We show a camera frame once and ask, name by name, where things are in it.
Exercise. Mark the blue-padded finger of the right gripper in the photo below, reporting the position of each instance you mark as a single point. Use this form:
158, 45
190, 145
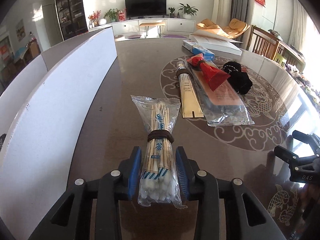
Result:
311, 139
286, 155

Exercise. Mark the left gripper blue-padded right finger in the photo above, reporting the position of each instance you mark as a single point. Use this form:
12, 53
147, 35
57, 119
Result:
245, 216

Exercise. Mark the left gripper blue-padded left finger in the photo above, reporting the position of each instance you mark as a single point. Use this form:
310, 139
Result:
70, 217

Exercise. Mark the cotton swab bag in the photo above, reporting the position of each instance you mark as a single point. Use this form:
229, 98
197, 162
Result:
158, 178

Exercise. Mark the wooden phone case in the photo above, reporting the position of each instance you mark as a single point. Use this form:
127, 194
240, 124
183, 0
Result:
222, 106

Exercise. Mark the black socks pair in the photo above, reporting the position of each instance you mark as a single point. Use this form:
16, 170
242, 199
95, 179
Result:
238, 79

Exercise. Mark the red plastic bag bundle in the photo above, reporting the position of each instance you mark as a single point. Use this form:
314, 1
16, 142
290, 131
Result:
213, 76

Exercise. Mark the gold tube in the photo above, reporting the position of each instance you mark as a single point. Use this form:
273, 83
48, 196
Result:
190, 105

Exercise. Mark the blue white small box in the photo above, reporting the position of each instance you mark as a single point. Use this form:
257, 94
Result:
195, 48

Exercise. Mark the wooden dining chair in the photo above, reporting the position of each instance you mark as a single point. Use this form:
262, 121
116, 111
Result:
263, 43

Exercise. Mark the flat white open box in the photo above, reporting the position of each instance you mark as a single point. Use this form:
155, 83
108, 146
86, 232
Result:
215, 42

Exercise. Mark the orange lounge chair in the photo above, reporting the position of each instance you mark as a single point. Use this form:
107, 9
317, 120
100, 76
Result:
234, 29

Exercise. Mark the grey curtain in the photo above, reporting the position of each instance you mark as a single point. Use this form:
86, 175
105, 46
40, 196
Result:
240, 0

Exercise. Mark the potted green plant right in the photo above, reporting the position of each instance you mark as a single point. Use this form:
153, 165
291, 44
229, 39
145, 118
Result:
188, 11

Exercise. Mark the potted green plant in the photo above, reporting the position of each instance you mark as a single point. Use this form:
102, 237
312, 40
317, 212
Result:
112, 15
188, 11

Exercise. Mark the small potted plant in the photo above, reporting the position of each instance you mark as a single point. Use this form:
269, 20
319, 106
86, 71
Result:
171, 12

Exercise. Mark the white tv cabinet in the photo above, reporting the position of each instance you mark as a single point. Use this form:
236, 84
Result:
170, 26

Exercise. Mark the red flower arrangement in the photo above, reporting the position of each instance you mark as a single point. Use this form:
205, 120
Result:
94, 18

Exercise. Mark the potted green plant left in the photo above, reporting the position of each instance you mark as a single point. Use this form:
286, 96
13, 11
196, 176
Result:
112, 15

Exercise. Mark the black television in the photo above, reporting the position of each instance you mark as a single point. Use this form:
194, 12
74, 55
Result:
142, 8

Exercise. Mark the dark glass display cabinet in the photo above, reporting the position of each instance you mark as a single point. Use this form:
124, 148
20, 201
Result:
71, 16

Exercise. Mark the framed wall painting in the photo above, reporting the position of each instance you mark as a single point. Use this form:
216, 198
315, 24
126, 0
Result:
20, 30

